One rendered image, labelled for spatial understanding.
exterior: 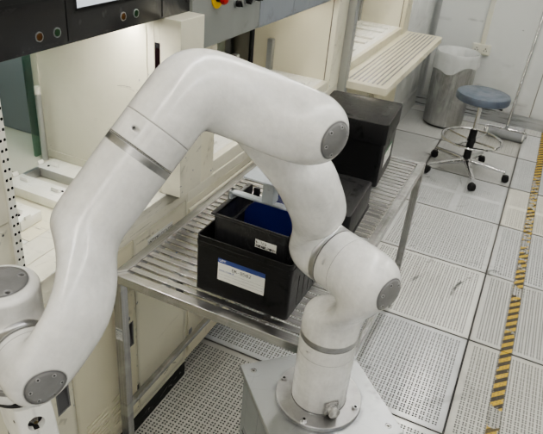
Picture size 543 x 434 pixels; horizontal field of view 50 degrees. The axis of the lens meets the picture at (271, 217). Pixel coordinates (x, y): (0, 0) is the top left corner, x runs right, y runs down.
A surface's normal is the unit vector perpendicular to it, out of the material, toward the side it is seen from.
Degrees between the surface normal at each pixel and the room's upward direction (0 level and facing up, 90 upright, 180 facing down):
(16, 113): 90
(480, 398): 0
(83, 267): 48
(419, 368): 0
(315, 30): 90
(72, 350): 84
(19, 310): 90
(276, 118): 73
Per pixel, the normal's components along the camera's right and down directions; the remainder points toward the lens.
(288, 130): -0.01, 0.36
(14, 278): 0.11, -0.87
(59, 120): -0.43, 0.43
